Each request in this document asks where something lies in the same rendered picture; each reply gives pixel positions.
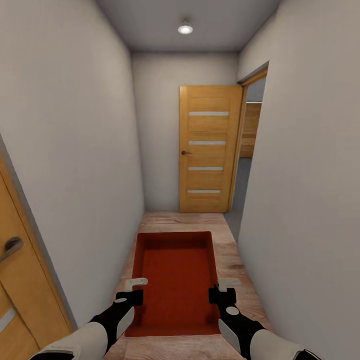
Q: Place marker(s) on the garage door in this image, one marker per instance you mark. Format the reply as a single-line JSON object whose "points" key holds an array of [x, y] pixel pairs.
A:
{"points": [[249, 130]]}

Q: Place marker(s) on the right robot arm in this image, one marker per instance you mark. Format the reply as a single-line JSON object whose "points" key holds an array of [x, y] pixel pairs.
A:
{"points": [[249, 337]]}

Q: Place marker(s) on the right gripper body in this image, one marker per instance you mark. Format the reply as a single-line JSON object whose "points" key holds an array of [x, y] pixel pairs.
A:
{"points": [[215, 296]]}

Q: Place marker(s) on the downlight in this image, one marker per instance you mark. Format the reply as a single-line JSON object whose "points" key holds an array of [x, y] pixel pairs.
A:
{"points": [[185, 28]]}

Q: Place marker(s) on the storage box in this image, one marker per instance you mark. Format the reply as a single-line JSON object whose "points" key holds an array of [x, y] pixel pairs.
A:
{"points": [[180, 268]]}

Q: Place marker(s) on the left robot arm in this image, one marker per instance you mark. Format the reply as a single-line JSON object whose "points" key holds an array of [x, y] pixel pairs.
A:
{"points": [[92, 341]]}

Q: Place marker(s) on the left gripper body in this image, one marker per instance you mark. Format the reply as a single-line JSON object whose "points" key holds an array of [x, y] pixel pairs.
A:
{"points": [[136, 295]]}

